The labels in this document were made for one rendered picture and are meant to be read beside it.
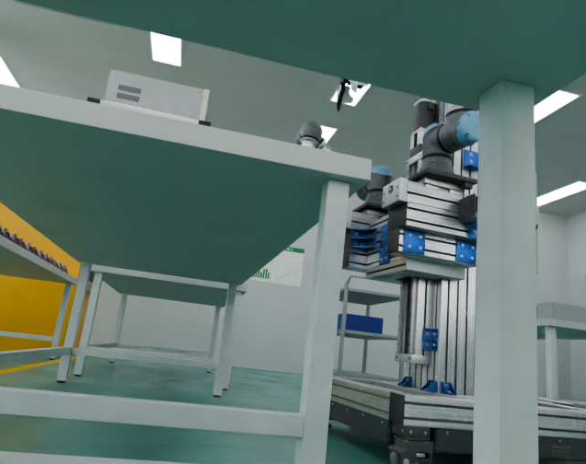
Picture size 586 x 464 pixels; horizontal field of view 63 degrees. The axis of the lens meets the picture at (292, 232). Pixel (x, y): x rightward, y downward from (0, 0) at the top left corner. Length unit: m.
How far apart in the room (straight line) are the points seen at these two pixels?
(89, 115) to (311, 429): 0.75
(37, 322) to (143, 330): 2.07
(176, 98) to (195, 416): 1.39
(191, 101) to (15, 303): 3.95
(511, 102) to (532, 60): 0.06
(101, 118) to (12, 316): 4.69
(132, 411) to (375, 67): 0.72
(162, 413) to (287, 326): 6.48
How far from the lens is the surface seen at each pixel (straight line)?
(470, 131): 1.91
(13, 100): 1.07
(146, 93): 2.06
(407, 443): 1.64
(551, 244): 9.91
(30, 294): 5.59
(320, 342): 1.00
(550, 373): 3.93
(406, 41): 0.64
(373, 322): 4.69
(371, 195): 2.38
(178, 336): 7.22
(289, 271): 7.48
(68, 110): 1.04
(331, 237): 1.03
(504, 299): 0.62
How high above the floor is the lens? 0.32
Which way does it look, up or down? 14 degrees up
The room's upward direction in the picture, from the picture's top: 7 degrees clockwise
